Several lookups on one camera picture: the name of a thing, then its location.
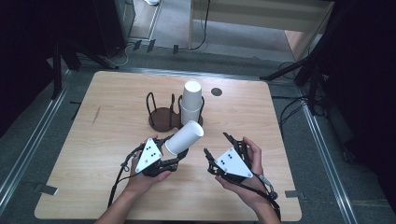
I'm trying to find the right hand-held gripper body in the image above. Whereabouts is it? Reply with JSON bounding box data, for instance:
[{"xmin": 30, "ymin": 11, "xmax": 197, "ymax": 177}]
[{"xmin": 208, "ymin": 140, "xmax": 254, "ymax": 184}]

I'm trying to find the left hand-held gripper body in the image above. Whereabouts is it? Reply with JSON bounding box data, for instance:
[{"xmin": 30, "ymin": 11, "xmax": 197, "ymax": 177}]
[{"xmin": 134, "ymin": 137, "xmax": 178, "ymax": 178}]

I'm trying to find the white paper cup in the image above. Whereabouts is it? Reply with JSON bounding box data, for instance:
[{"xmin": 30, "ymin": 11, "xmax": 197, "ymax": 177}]
[
  {"xmin": 181, "ymin": 80, "xmax": 204, "ymax": 112},
  {"xmin": 179, "ymin": 104, "xmax": 203, "ymax": 126},
  {"xmin": 164, "ymin": 119, "xmax": 205, "ymax": 156}
]

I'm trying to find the dark wire cup holder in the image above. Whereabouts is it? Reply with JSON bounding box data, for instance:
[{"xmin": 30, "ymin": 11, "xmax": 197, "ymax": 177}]
[{"xmin": 146, "ymin": 91, "xmax": 205, "ymax": 133}]

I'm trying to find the person's right hand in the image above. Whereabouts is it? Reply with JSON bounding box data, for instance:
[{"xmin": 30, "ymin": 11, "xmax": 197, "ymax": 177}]
[{"xmin": 215, "ymin": 136, "xmax": 275, "ymax": 208}]

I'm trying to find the person's left hand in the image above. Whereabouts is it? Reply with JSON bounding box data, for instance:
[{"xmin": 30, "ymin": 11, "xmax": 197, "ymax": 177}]
[{"xmin": 124, "ymin": 133, "xmax": 173, "ymax": 196}]

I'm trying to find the grey tape strip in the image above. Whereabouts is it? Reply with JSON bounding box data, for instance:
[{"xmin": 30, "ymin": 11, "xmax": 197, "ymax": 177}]
[
  {"xmin": 284, "ymin": 189, "xmax": 306, "ymax": 200},
  {"xmin": 34, "ymin": 183, "xmax": 60, "ymax": 196}
]

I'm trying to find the black slanted stand bar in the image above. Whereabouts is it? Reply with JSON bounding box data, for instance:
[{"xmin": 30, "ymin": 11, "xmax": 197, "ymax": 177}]
[{"xmin": 260, "ymin": 54, "xmax": 317, "ymax": 81}]

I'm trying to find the black slanted stand leg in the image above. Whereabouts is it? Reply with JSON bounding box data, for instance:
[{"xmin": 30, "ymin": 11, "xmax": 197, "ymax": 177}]
[{"xmin": 62, "ymin": 40, "xmax": 120, "ymax": 70}]

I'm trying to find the dark cabinet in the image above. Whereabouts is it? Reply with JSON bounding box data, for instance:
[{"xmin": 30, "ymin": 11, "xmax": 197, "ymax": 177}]
[{"xmin": 92, "ymin": 0, "xmax": 136, "ymax": 58}]

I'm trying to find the white desk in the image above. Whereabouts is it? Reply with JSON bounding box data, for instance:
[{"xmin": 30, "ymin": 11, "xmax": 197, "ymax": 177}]
[{"xmin": 188, "ymin": 0, "xmax": 336, "ymax": 62}]

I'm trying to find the left hand-held gripper black cable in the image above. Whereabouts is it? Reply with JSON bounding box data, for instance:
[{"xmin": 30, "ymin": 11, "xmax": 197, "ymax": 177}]
[{"xmin": 106, "ymin": 144, "xmax": 148, "ymax": 208}]

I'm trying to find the hand-held gripper black cable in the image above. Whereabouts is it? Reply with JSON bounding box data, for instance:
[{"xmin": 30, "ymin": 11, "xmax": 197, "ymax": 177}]
[
  {"xmin": 106, "ymin": 144, "xmax": 148, "ymax": 208},
  {"xmin": 218, "ymin": 172, "xmax": 282, "ymax": 221}
]

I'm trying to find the right hand-held gripper black cable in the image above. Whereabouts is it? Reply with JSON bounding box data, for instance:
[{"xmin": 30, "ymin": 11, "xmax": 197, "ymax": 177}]
[{"xmin": 218, "ymin": 172, "xmax": 282, "ymax": 221}]

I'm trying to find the black floor cables bundle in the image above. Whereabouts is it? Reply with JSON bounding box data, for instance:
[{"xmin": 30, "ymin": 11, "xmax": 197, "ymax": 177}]
[{"xmin": 271, "ymin": 94, "xmax": 328, "ymax": 136}]

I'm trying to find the metal floor rail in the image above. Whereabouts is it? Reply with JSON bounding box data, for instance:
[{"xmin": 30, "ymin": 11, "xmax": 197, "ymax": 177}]
[
  {"xmin": 297, "ymin": 88, "xmax": 359, "ymax": 224},
  {"xmin": 122, "ymin": 66, "xmax": 270, "ymax": 82},
  {"xmin": 0, "ymin": 87, "xmax": 69, "ymax": 206}
]

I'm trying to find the white floor cable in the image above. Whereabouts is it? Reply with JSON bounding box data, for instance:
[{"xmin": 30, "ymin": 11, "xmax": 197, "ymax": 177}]
[{"xmin": 104, "ymin": 42, "xmax": 138, "ymax": 68}]

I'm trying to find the black hanging cable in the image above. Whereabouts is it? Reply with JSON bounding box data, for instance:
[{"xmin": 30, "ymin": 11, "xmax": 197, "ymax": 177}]
[{"xmin": 189, "ymin": 0, "xmax": 211, "ymax": 51}]

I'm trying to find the black upright stand post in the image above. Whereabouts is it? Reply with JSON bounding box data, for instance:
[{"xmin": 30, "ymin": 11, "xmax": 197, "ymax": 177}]
[{"xmin": 50, "ymin": 36, "xmax": 64, "ymax": 100}]

